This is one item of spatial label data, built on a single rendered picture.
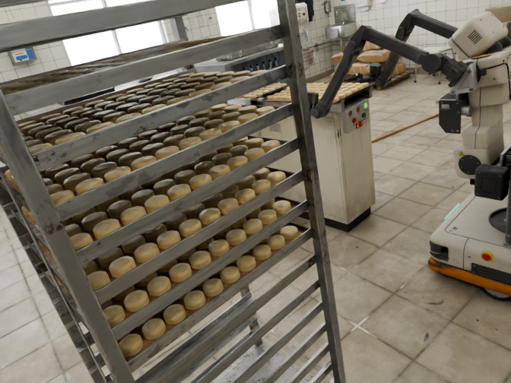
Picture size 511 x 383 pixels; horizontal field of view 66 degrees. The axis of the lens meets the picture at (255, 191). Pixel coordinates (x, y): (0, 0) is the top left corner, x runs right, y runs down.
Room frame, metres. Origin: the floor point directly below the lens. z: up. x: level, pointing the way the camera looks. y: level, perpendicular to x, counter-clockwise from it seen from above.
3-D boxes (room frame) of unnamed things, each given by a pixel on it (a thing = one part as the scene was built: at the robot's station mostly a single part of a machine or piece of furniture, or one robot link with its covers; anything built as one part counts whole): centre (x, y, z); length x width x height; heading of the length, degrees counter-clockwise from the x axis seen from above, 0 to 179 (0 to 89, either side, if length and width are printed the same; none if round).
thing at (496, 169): (1.68, -1.10, 0.55); 0.28 x 0.27 x 0.25; 129
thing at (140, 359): (0.78, 0.11, 0.87); 0.64 x 0.03 x 0.03; 128
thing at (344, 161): (2.58, -0.47, 0.45); 0.70 x 0.34 x 0.90; 38
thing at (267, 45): (2.98, -0.16, 1.25); 0.56 x 0.29 x 0.14; 128
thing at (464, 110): (1.82, -1.07, 0.87); 0.28 x 0.16 x 0.22; 129
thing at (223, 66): (2.98, -0.16, 1.01); 0.72 x 0.33 x 0.34; 128
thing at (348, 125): (2.29, -0.69, 0.77); 0.24 x 0.04 x 0.14; 128
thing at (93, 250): (0.78, 0.11, 1.14); 0.64 x 0.03 x 0.03; 128
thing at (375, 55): (6.20, -2.33, 0.47); 0.72 x 0.42 x 0.17; 128
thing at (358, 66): (6.33, -2.01, 0.32); 0.72 x 0.42 x 0.17; 37
